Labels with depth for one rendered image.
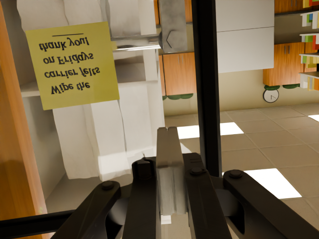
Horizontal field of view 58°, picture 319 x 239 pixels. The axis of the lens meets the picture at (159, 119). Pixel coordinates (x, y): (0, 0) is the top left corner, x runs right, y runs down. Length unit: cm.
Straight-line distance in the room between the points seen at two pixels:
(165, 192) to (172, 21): 17
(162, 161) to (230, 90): 560
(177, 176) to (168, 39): 15
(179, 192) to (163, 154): 2
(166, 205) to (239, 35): 486
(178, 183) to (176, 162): 1
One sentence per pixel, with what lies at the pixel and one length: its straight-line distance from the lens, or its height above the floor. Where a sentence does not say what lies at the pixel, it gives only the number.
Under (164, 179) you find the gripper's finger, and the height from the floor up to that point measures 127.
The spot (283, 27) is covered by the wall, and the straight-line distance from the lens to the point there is 595.
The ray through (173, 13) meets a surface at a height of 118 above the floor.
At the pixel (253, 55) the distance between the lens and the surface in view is 507.
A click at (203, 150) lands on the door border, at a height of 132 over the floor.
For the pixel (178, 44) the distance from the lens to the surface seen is 27.
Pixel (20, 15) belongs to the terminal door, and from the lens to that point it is 30.
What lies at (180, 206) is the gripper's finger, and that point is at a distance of 16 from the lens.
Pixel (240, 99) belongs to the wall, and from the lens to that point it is 583.
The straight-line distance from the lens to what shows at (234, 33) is 497.
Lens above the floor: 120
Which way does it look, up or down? 15 degrees up
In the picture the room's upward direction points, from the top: 175 degrees clockwise
